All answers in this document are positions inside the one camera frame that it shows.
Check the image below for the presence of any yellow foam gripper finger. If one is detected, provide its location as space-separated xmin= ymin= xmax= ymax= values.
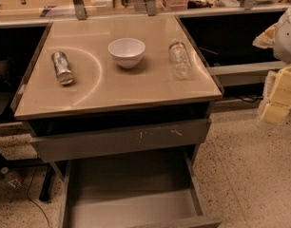
xmin=260 ymin=65 xmax=291 ymax=124

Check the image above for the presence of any silver redbull can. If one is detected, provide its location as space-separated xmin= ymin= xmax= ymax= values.
xmin=51 ymin=51 xmax=73 ymax=86

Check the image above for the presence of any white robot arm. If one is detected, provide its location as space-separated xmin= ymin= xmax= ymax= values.
xmin=253 ymin=11 xmax=291 ymax=125

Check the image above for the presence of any open middle drawer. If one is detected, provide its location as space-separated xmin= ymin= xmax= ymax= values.
xmin=58 ymin=149 xmax=222 ymax=228

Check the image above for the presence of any grey drawer cabinet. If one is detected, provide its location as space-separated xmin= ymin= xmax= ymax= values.
xmin=10 ymin=13 xmax=224 ymax=228

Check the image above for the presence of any closed top drawer front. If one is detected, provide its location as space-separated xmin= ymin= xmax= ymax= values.
xmin=30 ymin=119 xmax=211 ymax=162

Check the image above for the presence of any clear plastic bottle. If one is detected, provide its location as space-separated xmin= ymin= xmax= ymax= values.
xmin=168 ymin=39 xmax=191 ymax=80

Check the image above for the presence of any white ceramic bowl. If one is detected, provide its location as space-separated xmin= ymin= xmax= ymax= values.
xmin=107 ymin=38 xmax=146 ymax=68

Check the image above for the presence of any small bottle on floor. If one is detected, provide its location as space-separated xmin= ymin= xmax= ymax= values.
xmin=0 ymin=167 xmax=24 ymax=188

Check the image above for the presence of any grey metal shelf rail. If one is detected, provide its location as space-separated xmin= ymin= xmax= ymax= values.
xmin=207 ymin=61 xmax=285 ymax=86

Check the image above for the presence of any black floor cable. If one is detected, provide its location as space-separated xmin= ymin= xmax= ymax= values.
xmin=26 ymin=164 xmax=52 ymax=228

